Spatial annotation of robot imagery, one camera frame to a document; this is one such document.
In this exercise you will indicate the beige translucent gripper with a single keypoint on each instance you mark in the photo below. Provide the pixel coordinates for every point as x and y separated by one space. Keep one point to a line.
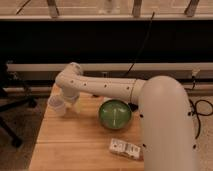
74 107

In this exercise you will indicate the white ceramic cup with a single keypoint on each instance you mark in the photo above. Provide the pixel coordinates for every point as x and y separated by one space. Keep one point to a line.
57 104

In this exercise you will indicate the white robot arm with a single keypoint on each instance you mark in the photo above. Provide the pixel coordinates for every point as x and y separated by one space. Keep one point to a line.
167 129

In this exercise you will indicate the white sponge block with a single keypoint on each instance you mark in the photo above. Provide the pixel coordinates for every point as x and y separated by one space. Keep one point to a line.
106 99

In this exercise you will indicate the green bowl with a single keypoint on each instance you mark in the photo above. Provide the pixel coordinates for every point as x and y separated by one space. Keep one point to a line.
114 114

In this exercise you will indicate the black rectangular device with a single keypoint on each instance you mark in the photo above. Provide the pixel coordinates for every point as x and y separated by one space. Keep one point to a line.
133 107

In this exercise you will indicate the plastic bottle with label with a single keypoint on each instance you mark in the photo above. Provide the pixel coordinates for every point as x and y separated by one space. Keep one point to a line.
124 148

